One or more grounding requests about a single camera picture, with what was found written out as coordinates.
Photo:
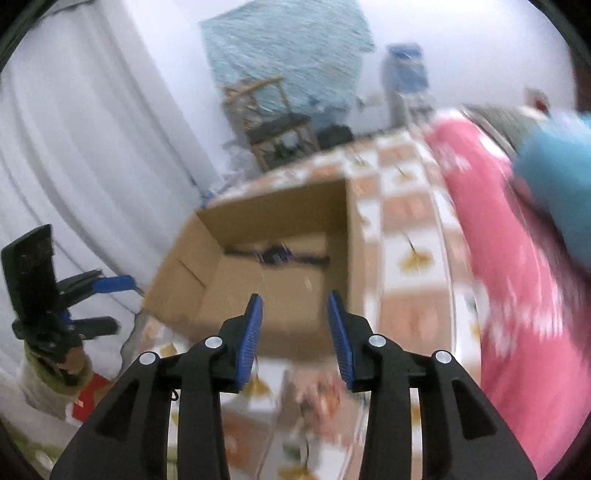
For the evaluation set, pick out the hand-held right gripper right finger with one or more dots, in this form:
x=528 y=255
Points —
x=340 y=341

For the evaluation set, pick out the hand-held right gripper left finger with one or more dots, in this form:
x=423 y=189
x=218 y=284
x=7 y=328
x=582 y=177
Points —
x=247 y=344

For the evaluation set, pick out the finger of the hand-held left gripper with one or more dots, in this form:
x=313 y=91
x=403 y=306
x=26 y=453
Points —
x=113 y=284
x=97 y=326

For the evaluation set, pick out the brown cardboard box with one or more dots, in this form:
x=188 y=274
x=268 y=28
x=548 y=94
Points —
x=277 y=286

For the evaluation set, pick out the dark jewelry piece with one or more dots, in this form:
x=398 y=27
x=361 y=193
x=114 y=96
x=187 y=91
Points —
x=273 y=255

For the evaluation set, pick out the person's left forearm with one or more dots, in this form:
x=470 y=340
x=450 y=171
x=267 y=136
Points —
x=51 y=378

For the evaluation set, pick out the orange white patterned sheet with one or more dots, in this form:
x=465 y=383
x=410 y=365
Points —
x=411 y=240

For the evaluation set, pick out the white curtain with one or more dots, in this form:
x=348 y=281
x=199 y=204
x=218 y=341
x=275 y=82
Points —
x=92 y=161

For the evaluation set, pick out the pink blanket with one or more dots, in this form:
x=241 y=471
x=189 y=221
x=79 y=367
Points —
x=503 y=286

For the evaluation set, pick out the wooden chair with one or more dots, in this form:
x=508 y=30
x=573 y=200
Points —
x=277 y=129

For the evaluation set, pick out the blue cloth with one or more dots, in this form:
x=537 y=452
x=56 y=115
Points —
x=558 y=184

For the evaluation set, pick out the blue water dispenser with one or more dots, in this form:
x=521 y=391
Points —
x=406 y=78

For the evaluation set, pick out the grey cloth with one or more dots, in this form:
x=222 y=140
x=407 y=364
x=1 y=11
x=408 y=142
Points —
x=508 y=127

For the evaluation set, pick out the teal wall hanging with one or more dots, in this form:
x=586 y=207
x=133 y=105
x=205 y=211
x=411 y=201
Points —
x=286 y=50

